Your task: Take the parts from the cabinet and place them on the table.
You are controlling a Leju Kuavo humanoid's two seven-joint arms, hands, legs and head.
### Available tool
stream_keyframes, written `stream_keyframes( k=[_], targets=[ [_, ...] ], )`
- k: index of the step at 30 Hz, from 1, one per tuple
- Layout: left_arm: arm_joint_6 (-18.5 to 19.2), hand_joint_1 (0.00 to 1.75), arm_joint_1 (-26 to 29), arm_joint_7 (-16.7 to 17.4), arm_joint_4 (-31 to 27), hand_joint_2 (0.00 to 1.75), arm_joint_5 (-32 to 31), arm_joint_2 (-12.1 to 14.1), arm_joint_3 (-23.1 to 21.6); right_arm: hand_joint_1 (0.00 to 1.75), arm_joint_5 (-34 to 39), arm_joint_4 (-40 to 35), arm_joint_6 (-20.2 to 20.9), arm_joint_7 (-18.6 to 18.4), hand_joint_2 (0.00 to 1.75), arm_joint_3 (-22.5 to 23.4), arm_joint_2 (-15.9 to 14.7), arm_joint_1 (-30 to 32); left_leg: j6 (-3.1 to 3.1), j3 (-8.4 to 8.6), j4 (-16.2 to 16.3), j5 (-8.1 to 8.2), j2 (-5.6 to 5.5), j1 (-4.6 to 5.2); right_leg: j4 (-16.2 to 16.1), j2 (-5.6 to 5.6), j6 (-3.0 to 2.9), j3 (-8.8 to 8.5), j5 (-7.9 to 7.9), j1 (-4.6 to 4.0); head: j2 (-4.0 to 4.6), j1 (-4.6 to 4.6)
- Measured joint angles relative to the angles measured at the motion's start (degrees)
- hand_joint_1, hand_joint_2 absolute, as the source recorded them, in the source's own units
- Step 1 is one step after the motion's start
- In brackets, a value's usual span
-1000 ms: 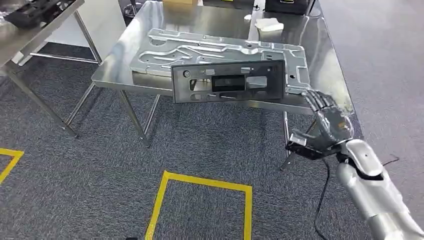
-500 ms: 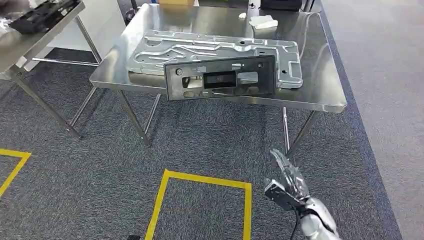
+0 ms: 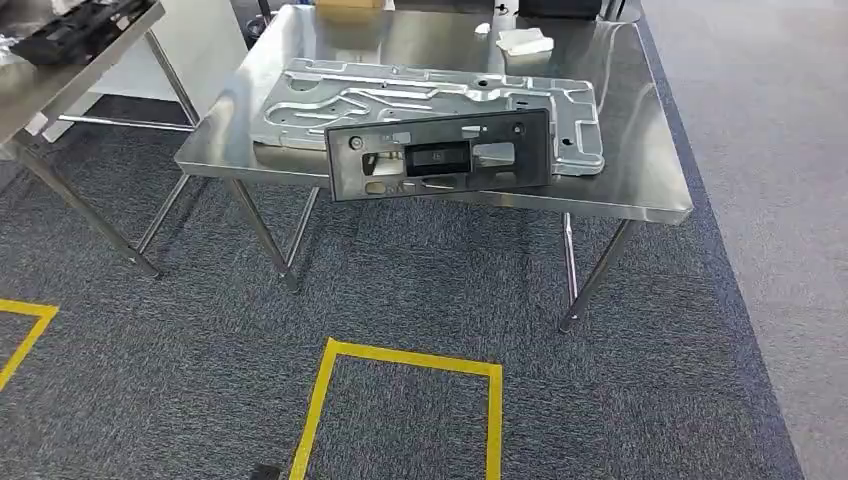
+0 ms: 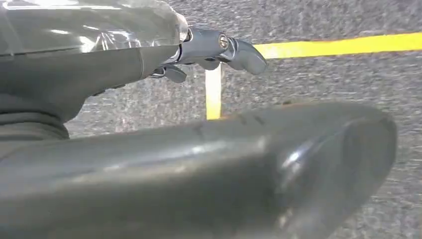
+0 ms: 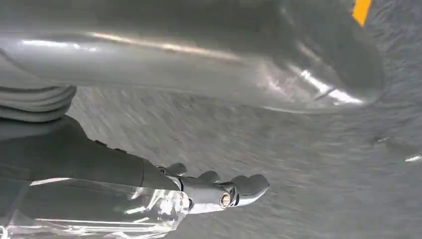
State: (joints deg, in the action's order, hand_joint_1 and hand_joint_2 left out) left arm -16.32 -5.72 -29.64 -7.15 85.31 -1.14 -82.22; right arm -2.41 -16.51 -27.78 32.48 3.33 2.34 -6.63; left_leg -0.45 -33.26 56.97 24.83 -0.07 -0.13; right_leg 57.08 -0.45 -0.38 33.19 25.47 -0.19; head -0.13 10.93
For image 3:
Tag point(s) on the black plastic panel with cutouts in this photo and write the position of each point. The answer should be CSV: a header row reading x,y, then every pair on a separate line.
x,y
344,166

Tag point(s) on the stamped metal sheet part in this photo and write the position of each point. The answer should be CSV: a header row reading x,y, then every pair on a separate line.
x,y
371,99

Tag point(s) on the small white scrap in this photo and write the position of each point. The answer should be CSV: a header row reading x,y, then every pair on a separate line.
x,y
482,28

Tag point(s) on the large steel table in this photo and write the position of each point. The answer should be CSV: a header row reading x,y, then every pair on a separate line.
x,y
636,132

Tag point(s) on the cardboard box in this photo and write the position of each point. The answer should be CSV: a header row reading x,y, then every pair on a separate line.
x,y
348,3

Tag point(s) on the black box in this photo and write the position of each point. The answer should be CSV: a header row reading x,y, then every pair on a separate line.
x,y
560,8

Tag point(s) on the white cabinet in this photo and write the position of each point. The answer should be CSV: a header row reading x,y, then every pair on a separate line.
x,y
199,46

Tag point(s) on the black plastic trim parts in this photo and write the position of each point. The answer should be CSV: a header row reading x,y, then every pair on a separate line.
x,y
73,30

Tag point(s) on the steel side table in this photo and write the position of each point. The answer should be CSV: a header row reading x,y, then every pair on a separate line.
x,y
40,93

